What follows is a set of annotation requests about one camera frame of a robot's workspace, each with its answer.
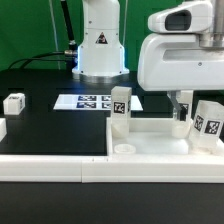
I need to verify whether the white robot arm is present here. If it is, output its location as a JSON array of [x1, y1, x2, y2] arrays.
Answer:
[[73, 0, 224, 112]]

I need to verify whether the black cable to robot base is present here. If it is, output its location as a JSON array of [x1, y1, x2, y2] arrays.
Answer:
[[7, 49, 78, 70]]

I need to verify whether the white sheet with AprilTags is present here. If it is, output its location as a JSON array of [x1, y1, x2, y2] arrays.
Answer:
[[52, 94, 144, 112]]

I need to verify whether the white U-shaped obstacle fence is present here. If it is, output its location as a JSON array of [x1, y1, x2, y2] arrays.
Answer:
[[0, 118, 224, 184]]

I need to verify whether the white square table top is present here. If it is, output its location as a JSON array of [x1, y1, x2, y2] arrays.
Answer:
[[105, 116, 224, 157]]

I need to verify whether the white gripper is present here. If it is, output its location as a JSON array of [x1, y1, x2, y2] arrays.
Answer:
[[137, 34, 224, 121]]

